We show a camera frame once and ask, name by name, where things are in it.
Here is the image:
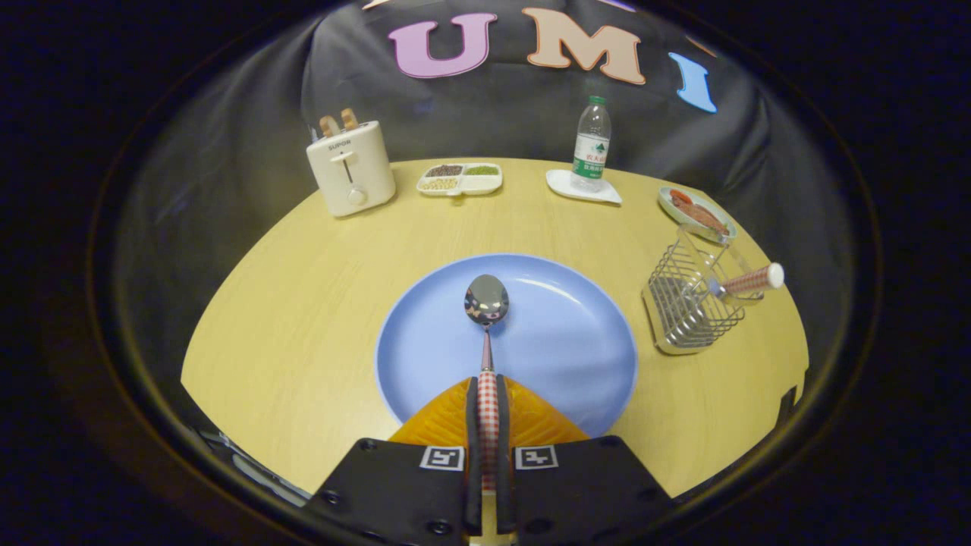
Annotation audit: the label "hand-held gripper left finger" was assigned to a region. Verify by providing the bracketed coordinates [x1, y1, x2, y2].
[303, 376, 484, 543]

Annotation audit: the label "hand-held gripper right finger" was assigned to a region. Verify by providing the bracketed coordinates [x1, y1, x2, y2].
[495, 375, 676, 543]

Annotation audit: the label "steel spoon checkered handle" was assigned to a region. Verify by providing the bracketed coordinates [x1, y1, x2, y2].
[464, 274, 511, 492]

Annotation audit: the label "steel fork checkered handle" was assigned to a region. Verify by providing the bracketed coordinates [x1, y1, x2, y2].
[705, 262, 786, 298]

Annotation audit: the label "blue round plate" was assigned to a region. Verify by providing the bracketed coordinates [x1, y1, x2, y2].
[375, 253, 639, 439]

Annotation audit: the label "red meat slices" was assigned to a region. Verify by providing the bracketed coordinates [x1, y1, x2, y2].
[669, 190, 729, 234]

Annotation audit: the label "pale green round plate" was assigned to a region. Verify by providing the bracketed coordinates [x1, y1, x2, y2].
[657, 186, 738, 245]

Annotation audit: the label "white square coaster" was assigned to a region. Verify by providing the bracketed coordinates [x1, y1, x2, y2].
[545, 168, 623, 206]

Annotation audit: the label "white divided dish with beans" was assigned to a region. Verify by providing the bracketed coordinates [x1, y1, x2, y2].
[416, 162, 504, 198]

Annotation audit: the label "white toaster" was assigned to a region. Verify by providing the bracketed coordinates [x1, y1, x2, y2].
[306, 120, 397, 218]

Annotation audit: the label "clear water bottle green cap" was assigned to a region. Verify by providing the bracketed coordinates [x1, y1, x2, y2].
[570, 96, 612, 194]

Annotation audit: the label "black backdrop cloth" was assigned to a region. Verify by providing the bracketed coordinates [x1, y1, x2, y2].
[114, 0, 843, 395]

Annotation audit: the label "metal wire cutlery rack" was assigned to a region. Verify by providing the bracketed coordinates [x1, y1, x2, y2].
[642, 224, 765, 356]

